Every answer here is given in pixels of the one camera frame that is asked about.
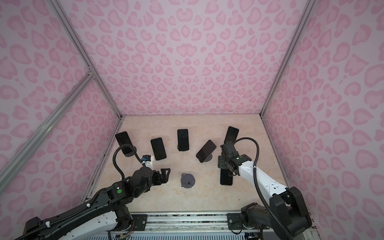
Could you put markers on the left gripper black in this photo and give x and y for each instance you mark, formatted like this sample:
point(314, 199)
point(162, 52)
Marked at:
point(160, 180)

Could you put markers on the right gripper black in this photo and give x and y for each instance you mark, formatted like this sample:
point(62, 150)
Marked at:
point(220, 160)

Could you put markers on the black phone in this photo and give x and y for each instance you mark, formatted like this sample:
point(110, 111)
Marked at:
point(226, 177)
point(183, 140)
point(123, 139)
point(158, 149)
point(231, 135)

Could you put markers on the grey phone stand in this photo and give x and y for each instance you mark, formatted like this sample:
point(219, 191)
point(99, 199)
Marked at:
point(187, 181)

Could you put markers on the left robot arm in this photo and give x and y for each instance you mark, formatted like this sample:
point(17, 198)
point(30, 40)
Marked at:
point(106, 211)

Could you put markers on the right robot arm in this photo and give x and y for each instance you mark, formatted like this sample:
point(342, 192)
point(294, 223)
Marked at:
point(282, 209)

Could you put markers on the centre right grey stand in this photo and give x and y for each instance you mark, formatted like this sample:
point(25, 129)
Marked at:
point(208, 158)

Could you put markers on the far left grey stand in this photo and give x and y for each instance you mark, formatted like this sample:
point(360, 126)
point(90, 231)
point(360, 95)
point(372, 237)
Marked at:
point(128, 151)

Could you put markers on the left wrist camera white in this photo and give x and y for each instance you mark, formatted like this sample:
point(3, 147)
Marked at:
point(147, 161)

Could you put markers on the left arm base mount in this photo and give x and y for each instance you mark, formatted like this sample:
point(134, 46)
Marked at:
point(136, 222)

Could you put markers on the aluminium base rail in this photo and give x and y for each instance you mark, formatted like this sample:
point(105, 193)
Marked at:
point(186, 226)

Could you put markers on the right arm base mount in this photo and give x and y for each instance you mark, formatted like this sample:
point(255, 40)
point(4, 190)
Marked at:
point(235, 223)

